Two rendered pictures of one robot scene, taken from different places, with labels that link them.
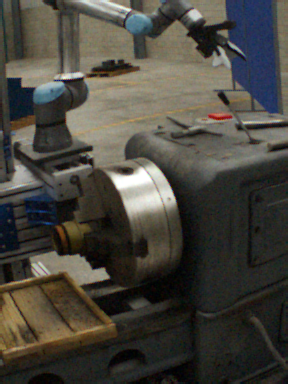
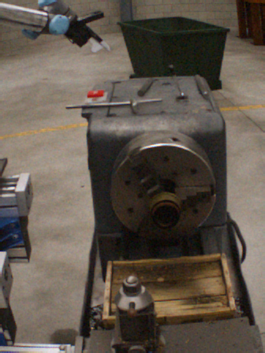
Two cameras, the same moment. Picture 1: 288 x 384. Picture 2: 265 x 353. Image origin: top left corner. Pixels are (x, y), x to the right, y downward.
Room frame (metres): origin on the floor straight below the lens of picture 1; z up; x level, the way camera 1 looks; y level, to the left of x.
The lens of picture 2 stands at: (0.72, 1.45, 1.82)
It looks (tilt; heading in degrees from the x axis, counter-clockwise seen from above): 24 degrees down; 298
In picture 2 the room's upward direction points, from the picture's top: 4 degrees counter-clockwise
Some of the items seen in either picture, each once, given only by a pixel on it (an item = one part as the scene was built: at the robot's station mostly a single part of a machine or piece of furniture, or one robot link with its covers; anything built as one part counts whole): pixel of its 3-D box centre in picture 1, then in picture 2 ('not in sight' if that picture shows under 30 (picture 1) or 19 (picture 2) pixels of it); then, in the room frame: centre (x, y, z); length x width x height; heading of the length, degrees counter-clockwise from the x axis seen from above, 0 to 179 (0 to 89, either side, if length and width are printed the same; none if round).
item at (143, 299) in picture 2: not in sight; (132, 295); (1.16, 0.65, 1.13); 0.08 x 0.08 x 0.03
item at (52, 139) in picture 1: (51, 133); not in sight; (1.92, 0.30, 1.21); 0.15 x 0.15 x 0.10
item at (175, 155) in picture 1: (248, 196); (154, 144); (1.54, -0.31, 1.06); 0.59 x 0.48 x 0.39; 115
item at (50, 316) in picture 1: (39, 313); (168, 290); (1.24, 0.30, 0.89); 0.36 x 0.30 x 0.04; 25
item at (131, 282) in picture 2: not in sight; (131, 283); (1.16, 0.65, 1.17); 0.04 x 0.04 x 0.03
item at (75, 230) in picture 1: (72, 238); (165, 209); (1.29, 0.18, 1.08); 0.09 x 0.09 x 0.09; 25
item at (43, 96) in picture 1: (50, 101); not in sight; (1.93, 0.30, 1.33); 0.13 x 0.12 x 0.14; 155
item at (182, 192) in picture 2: (113, 243); (195, 195); (1.24, 0.08, 1.08); 0.12 x 0.11 x 0.05; 25
